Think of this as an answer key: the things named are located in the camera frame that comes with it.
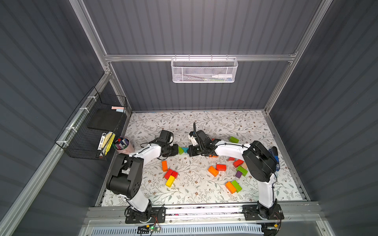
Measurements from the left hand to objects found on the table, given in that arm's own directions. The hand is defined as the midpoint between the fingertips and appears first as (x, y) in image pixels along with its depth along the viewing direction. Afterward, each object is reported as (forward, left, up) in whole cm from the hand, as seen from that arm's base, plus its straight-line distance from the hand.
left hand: (176, 151), depth 93 cm
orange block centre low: (-13, -23, -2) cm, 26 cm away
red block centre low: (-9, -28, -4) cm, 30 cm away
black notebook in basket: (+7, +37, +24) cm, 44 cm away
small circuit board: (-40, +12, -5) cm, 42 cm away
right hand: (-1, -7, +1) cm, 7 cm away
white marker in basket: (+37, -29, +31) cm, 56 cm away
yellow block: (-18, +3, -2) cm, 19 cm away
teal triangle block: (+1, -5, 0) cm, 5 cm away
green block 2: (+11, -39, -3) cm, 40 cm away
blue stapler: (-1, -62, 0) cm, 62 cm away
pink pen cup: (0, +31, +7) cm, 32 cm away
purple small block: (-14, -37, -3) cm, 40 cm away
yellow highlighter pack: (-13, +26, +30) cm, 42 cm away
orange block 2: (-10, -20, +12) cm, 26 cm away
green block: (0, -3, -1) cm, 3 cm away
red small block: (-14, 0, -2) cm, 15 cm away
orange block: (-9, +7, -3) cm, 12 cm away
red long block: (-14, +4, -3) cm, 15 cm away
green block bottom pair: (-21, -35, -2) cm, 41 cm away
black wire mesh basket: (-3, +42, +23) cm, 48 cm away
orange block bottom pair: (-22, -31, -3) cm, 38 cm away
